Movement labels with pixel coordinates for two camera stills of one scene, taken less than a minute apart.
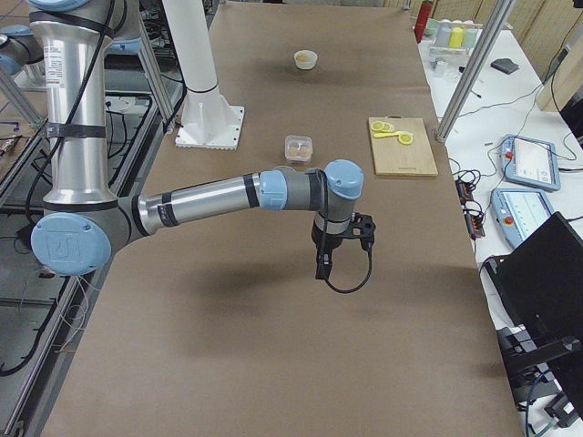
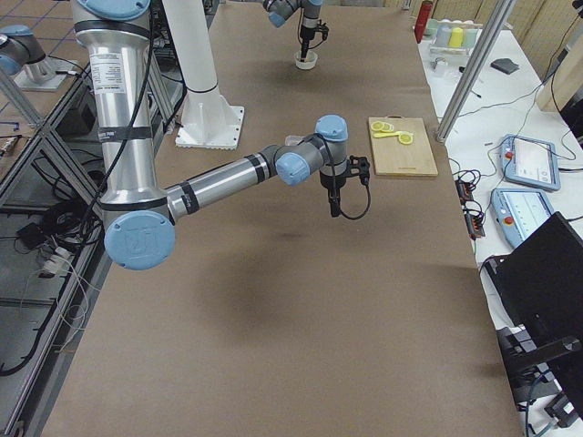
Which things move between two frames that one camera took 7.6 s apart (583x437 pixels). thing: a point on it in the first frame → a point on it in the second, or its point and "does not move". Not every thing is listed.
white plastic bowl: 311,61 does not move
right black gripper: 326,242 → 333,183
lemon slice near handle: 377,126 does not move
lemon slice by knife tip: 405,139 does not move
